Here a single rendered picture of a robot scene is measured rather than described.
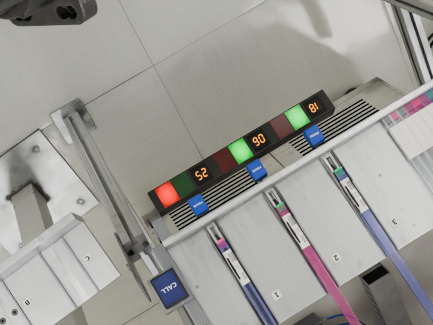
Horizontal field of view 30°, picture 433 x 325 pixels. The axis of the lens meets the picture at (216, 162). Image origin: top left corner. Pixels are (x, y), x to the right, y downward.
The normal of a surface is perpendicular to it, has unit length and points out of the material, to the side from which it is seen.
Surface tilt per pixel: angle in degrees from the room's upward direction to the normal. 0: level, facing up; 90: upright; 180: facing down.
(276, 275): 43
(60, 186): 0
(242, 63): 0
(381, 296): 0
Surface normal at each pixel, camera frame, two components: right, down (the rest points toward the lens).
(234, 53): 0.33, 0.38
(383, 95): -0.40, -0.77
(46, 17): -0.54, 0.52
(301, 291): -0.04, -0.25
